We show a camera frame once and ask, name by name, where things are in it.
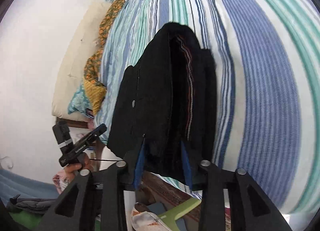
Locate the teal damask pillow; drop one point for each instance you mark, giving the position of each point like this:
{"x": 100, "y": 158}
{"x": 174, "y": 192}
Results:
{"x": 79, "y": 102}

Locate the red patterned rug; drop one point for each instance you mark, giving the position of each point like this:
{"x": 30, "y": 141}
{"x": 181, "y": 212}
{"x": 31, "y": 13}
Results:
{"x": 170, "y": 197}

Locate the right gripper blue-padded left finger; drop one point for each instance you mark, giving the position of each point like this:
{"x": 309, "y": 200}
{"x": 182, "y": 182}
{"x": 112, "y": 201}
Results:
{"x": 92, "y": 194}

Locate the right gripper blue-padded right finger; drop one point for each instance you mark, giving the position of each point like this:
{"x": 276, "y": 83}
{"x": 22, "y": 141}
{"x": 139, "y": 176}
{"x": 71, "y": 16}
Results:
{"x": 249, "y": 207}

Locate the black pants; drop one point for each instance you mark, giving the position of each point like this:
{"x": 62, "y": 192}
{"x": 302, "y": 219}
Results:
{"x": 168, "y": 101}

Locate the mustard yellow pillow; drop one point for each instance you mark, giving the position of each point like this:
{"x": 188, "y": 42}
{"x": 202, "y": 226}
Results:
{"x": 95, "y": 94}

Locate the striped blue green bedspread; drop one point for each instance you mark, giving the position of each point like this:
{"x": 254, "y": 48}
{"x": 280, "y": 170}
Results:
{"x": 267, "y": 65}

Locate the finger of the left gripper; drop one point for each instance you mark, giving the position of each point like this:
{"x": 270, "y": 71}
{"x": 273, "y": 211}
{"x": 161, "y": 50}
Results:
{"x": 92, "y": 136}

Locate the cream upholstered headboard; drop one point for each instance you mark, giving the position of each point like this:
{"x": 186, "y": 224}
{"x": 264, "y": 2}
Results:
{"x": 85, "y": 42}

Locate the person's left hand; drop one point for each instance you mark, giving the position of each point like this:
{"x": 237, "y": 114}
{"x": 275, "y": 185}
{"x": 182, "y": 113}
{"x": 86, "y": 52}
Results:
{"x": 71, "y": 169}

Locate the papers and books on floor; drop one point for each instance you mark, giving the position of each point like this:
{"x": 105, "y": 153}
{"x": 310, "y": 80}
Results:
{"x": 153, "y": 217}

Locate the orange floral green blanket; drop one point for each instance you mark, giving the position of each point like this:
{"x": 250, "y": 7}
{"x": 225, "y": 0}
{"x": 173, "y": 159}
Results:
{"x": 92, "y": 67}

